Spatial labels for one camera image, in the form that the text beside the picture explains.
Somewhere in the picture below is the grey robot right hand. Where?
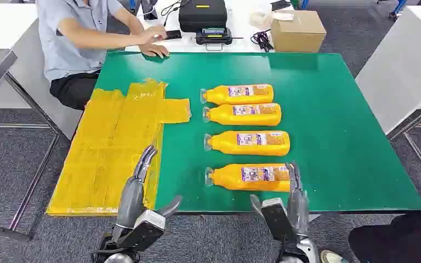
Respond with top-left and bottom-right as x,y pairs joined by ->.
250,162 -> 311,241

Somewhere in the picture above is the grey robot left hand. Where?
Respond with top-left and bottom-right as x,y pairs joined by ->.
111,145 -> 183,242

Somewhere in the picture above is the orange plastic bottle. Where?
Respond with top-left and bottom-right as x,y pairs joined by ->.
202,103 -> 282,127
203,130 -> 291,157
204,163 -> 292,193
200,83 -> 275,106

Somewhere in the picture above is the yellow sheet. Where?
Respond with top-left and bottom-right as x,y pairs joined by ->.
45,79 -> 192,218

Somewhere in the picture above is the green table mat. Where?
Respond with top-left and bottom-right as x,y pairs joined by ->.
93,50 -> 421,215

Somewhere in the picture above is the person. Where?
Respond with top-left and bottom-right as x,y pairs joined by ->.
348,205 -> 421,263
35,0 -> 170,111

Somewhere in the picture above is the grey side table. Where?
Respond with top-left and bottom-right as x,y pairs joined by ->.
355,4 -> 421,197
0,3 -> 84,237

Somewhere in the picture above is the brown cardboard box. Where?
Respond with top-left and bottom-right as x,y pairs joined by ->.
270,9 -> 327,54

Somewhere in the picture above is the black handheld controller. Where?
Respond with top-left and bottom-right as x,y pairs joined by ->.
190,27 -> 244,52

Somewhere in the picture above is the black device stand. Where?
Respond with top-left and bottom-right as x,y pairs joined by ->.
141,0 -> 158,21

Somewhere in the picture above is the black carrying case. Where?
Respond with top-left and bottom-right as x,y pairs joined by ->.
178,0 -> 229,33

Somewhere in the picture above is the clear plastic bag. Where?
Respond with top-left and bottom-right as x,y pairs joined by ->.
249,9 -> 274,27

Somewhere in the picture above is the white table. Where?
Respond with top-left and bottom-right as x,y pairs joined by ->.
125,0 -> 295,54

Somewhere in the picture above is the black flat device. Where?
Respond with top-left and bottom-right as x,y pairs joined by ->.
270,0 -> 292,12

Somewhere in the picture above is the blue wheeled stand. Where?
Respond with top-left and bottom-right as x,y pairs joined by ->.
377,0 -> 409,19

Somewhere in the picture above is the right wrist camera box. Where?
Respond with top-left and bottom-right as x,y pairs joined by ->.
260,197 -> 298,243

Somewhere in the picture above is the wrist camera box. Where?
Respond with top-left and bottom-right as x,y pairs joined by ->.
260,197 -> 298,243
117,209 -> 167,253

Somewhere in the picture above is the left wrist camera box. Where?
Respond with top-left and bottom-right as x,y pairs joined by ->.
117,209 -> 167,253

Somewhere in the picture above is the black cable bundle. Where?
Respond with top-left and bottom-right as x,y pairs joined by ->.
250,30 -> 275,53

